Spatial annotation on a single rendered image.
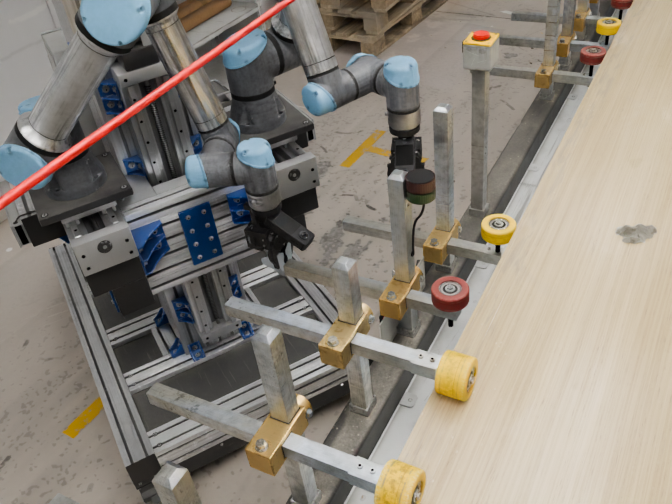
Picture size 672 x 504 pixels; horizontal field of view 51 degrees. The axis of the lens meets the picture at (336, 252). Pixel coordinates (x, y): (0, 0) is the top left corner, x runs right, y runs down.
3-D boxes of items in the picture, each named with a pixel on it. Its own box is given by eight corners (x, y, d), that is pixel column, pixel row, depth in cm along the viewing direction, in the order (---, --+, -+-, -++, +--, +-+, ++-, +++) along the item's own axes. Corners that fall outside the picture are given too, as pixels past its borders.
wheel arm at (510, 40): (491, 46, 271) (491, 35, 269) (494, 43, 273) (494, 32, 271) (609, 57, 253) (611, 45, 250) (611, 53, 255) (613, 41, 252)
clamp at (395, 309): (379, 315, 157) (378, 298, 154) (403, 278, 166) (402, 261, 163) (403, 322, 155) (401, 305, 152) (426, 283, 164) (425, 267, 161)
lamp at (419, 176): (405, 264, 153) (400, 180, 139) (415, 249, 156) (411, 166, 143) (431, 270, 150) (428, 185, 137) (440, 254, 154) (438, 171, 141)
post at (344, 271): (355, 429, 157) (330, 263, 127) (362, 417, 159) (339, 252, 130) (369, 434, 155) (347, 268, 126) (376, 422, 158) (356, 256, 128)
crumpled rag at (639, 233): (621, 246, 154) (623, 237, 153) (611, 227, 160) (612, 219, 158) (662, 242, 154) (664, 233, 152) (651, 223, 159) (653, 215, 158)
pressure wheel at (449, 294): (426, 332, 155) (425, 293, 148) (440, 309, 160) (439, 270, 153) (461, 342, 152) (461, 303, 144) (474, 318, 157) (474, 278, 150)
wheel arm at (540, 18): (510, 22, 288) (511, 12, 285) (513, 19, 290) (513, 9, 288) (623, 31, 269) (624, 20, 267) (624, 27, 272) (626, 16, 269)
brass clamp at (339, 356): (318, 362, 135) (314, 343, 132) (350, 316, 144) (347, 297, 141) (346, 371, 132) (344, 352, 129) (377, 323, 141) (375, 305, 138)
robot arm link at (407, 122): (419, 114, 157) (382, 116, 158) (420, 132, 159) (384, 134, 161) (420, 99, 162) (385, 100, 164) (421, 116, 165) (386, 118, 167)
